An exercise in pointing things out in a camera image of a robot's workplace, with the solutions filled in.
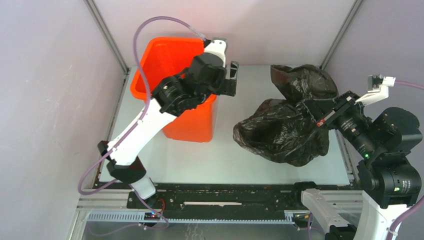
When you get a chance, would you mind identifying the small circuit board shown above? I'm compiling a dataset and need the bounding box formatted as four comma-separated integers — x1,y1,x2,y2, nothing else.
143,212,162,221
292,213,314,230

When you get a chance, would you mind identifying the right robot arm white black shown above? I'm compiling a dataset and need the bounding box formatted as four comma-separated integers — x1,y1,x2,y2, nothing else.
290,91,424,240

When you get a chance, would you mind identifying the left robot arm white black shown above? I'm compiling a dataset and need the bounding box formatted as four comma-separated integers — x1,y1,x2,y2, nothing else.
97,53,239,208

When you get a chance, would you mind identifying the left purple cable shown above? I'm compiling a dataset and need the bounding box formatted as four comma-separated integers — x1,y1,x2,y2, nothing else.
77,16,210,196

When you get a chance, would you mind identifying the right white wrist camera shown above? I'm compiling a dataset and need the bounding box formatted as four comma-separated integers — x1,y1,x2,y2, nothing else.
355,74,396,107

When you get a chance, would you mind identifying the orange plastic trash bin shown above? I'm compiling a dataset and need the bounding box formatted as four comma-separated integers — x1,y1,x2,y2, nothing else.
140,37,218,143

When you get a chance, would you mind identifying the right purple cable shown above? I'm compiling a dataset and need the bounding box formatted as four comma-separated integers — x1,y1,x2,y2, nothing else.
385,80,424,240

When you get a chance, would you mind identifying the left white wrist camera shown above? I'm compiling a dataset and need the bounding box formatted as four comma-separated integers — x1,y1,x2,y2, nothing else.
203,37,228,67

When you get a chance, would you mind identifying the metal corner strip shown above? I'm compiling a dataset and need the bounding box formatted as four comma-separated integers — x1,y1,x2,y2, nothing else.
319,0,366,70
83,0,130,74

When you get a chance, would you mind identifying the right metal corner strip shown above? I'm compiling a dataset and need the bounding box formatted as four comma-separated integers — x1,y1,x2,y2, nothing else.
319,0,366,70

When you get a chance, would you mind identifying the purple cable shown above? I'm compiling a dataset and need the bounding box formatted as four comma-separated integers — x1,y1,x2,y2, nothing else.
385,80,424,240
77,16,210,196

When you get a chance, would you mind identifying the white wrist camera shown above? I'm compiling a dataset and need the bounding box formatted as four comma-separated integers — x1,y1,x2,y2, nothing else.
203,37,228,67
355,74,396,107

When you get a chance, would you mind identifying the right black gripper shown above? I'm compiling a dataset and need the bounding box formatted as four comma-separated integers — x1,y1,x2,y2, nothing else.
302,87,380,155

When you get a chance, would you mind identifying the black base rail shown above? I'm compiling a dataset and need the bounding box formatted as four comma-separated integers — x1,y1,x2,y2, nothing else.
79,180,365,226

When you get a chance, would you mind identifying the right small circuit board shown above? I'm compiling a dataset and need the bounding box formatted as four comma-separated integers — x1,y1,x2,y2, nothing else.
292,213,314,230

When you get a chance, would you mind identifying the left metal corner strip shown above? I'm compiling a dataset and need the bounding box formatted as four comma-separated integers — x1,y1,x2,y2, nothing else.
83,0,130,74

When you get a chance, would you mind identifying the black plastic trash bag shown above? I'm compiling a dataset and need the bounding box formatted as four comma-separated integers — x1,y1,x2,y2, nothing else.
232,64,339,167

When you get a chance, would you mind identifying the left small circuit board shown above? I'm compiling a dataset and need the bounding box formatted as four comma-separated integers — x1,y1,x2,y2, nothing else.
143,212,162,221

